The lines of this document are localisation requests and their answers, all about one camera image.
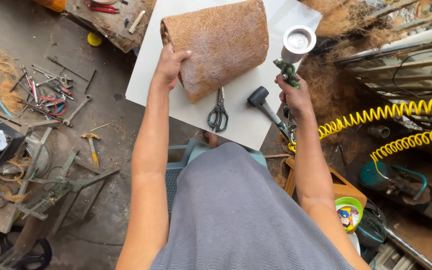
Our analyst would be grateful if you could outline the person's left hand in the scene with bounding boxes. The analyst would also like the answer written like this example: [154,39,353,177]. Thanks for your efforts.
[154,42,193,92]

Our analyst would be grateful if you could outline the person's right hand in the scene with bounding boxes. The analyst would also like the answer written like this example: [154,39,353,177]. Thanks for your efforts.
[274,73,315,122]

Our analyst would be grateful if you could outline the green spray gun metal cup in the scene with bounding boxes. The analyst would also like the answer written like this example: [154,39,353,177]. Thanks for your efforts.
[273,25,317,145]

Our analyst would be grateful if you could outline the brown coir fibre mat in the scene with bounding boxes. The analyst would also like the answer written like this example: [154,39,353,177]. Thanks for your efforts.
[159,0,270,105]

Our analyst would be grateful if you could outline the heap of coir fibre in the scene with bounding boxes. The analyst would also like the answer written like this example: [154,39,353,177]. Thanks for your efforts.
[298,0,408,126]

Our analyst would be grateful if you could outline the black rubber mallet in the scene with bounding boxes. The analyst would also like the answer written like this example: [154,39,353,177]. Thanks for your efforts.
[247,86,295,142]

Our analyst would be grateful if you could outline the white square board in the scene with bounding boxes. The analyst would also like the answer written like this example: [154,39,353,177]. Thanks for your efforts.
[125,0,323,152]

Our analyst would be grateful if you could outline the wooden workbench with tools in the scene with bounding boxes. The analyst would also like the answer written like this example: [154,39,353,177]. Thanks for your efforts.
[63,0,157,54]

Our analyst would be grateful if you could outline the yellow round disc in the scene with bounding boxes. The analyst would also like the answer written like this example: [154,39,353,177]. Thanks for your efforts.
[87,32,103,47]

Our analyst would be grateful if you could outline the person's foot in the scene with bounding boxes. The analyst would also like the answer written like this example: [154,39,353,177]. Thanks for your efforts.
[203,130,220,148]

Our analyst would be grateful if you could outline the short metal pipe piece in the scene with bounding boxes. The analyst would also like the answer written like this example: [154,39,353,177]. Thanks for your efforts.
[367,124,391,139]

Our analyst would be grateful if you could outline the orange wooden stool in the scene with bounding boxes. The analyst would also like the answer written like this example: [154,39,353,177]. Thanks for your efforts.
[283,155,368,211]

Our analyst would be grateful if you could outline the silver open end wrench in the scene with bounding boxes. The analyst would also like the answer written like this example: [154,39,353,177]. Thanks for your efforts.
[62,95,92,127]

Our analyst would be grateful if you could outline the teal air compressor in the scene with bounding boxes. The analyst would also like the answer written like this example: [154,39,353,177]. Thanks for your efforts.
[358,160,429,202]

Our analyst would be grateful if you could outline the blue plastic stool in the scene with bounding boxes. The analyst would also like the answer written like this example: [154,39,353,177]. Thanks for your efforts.
[165,139,268,215]

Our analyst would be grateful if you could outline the metal grille rack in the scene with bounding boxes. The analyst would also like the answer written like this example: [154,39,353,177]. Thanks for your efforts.
[334,0,432,121]

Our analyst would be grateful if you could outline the heap of hand tools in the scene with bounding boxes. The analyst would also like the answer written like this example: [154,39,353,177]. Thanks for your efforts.
[9,55,97,122]

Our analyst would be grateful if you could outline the green rimmed cartoon bowl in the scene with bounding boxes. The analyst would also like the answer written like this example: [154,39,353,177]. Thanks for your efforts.
[334,196,364,234]

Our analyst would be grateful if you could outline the person's grey striped shirt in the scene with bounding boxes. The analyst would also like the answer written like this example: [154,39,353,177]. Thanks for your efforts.
[149,142,356,270]

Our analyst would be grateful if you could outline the orange plastic container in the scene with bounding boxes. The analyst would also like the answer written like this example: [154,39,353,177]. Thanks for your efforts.
[32,0,67,13]

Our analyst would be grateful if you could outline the round metal saw blade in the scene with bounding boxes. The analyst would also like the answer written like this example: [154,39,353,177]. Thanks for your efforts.
[24,142,53,178]

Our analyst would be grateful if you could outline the loose coir fibre clump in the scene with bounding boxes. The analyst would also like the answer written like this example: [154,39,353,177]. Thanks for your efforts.
[0,50,25,115]

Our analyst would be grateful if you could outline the chrome metal tube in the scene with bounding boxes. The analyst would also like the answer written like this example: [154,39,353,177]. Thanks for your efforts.
[382,224,432,270]

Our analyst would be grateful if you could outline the black wheel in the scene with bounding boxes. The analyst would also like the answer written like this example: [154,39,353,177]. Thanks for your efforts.
[0,225,53,270]

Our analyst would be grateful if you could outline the black handled scissors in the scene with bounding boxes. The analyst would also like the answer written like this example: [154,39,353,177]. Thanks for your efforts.
[207,86,230,133]

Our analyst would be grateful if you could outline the yellow coiled air hose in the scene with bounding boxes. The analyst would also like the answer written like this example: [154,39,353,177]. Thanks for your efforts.
[287,96,432,154]
[369,126,432,181]

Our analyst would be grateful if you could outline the thin black cable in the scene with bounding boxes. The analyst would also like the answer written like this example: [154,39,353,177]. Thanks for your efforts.
[391,44,432,99]

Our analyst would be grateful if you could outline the yellow handled hammer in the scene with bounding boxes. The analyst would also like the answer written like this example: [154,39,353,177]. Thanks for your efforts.
[80,133,102,167]

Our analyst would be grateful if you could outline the red cable coil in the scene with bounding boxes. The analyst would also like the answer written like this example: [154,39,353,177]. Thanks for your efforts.
[37,96,68,116]

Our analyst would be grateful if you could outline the rusty metal frame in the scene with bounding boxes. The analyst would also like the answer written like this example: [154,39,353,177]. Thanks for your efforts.
[0,127,121,269]

